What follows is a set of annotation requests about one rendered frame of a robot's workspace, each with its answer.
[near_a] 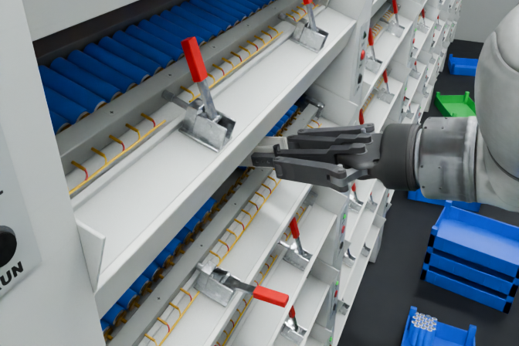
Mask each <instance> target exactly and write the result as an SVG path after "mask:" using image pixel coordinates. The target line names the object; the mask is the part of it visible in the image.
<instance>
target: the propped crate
mask: <svg viewBox="0 0 519 346"><path fill-rule="evenodd" d="M416 311H417V307H413V306H411V307H410V311H409V315H408V319H407V322H406V326H405V331H404V334H403V339H402V344H401V346H416V345H411V344H410V341H408V340H407V338H408V335H409V328H410V325H411V321H412V317H413V316H414V314H416ZM476 330H477V326H474V325H472V324H470V326H469V330H468V331H465V330H463V329H460V328H457V327H453V326H450V325H448V324H444V323H440V322H438V321H437V322H436V333H435V337H434V340H433V343H432V346H475V333H476Z"/></svg>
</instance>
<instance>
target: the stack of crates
mask: <svg viewBox="0 0 519 346"><path fill-rule="evenodd" d="M452 202H453V201H450V200H446V204H445V207H444V209H443V211H442V213H441V214H440V216H439V218H438V220H437V222H436V224H435V225H434V226H433V227H432V229H431V233H430V237H429V243H428V246H427V250H426V256H425V259H424V264H423V267H422V273H421V277H420V279H421V280H424V281H426V282H428V283H431V284H434V285H436V286H438V287H442V288H443V289H446V290H449V291H451V292H454V293H457V294H459V295H461V296H463V297H466V298H469V299H471V300H474V301H476V302H478V303H481V304H484V305H486V306H488V307H492V308H493V309H496V310H499V311H501V312H504V313H505V314H508V313H509V311H510V308H511V305H512V303H513V300H514V297H515V294H516V292H517V288H518V287H519V227H516V226H512V225H509V224H507V223H504V222H500V221H497V220H495V219H490V218H487V217H485V216H482V215H478V214H476V213H473V212H468V211H466V210H463V209H459V208H457V207H454V206H451V205H452Z"/></svg>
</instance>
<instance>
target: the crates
mask: <svg viewBox="0 0 519 346"><path fill-rule="evenodd" d="M477 63H478V59H467V58H456V57H453V54H450V55H449V60H448V67H449V72H450V74H453V75H464V76H476V70H477ZM469 94H470V93H469V91H466V92H465V95H442V96H440V92H436V96H435V100H434V104H435V105H436V107H437V108H438V110H439V111H440V113H441V114H442V115H443V116H444V117H472V116H475V117H477V115H476V108H475V103H474V102H473V101H472V100H471V99H470V97H469ZM407 199H411V200H415V201H420V202H428V203H432V204H436V205H444V206H445V204H446V200H439V199H429V198H425V197H424V196H423V195H422V193H421V189H420V188H419V189H418V190H416V191H415V192H412V191H409V193H408V198H407ZM480 204H483V203H478V202H472V203H467V202H460V201H453V202H452V205H451V206H454V207H457V208H459V209H464V210H468V211H472V212H479V209H480Z"/></svg>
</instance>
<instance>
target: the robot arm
mask: <svg viewBox="0 0 519 346"><path fill-rule="evenodd" d="M474 98H475V108H476V115H477V117H475V116H472V117H428V118H427V119H426V120H425V122H424V124H423V127H422V126H420V125H419V124H389V125H387V126H386V128H385V129H384V131H383V134H381V133H375V124H373V123H367V124H360V125H356V126H346V127H320V128H307V129H299V130H298V131H297V135H294V134H292V135H290V136H288V137H287V138H286V137H269V136H265V137H264V138H263V139H262V140H261V141H260V142H259V143H258V145H257V146H255V147H254V149H253V150H252V151H251V152H250V153H249V154H248V155H247V156H246V158H245V159H244V160H243V161H242V162H241V163H240V165H239V166H246V167H263V168H275V172H276V177H277V178H278V179H283V180H288V181H296V182H301V183H306V184H311V185H319V186H324V187H328V188H332V189H334V190H335V191H337V192H340V193H344V192H347V191H348V190H349V188H348V183H350V182H352V181H354V180H355V179H358V180H362V181H364V180H368V179H376V178H377V179H378V180H380V181H381V182H382V183H383V185H384V186H385V187H386V188H387V189H390V190H401V191H412V192H415V191H416V190H418V189H419V188H420V189H421V193H422V195H423V196H424V197H425V198H429V199H439V200H450V201H460V202H467V203H472V202H478V203H483V204H488V205H494V206H496V207H499V208H502V209H505V210H507V211H511V212H519V2H518V3H517V4H516V5H515V6H514V7H513V8H512V10H511V11H510V12H509V13H508V14H507V15H506V16H505V17H504V18H503V20H502V21H501V22H500V24H499V25H498V27H496V29H495V30H494V32H492V33H491V34H490V35H489V36H488V37H487V39H486V41H485V43H484V44H483V48H482V50H481V53H480V56H479V59H478V63H477V70H476V76H475V85H474ZM308 135H309V136H308Z"/></svg>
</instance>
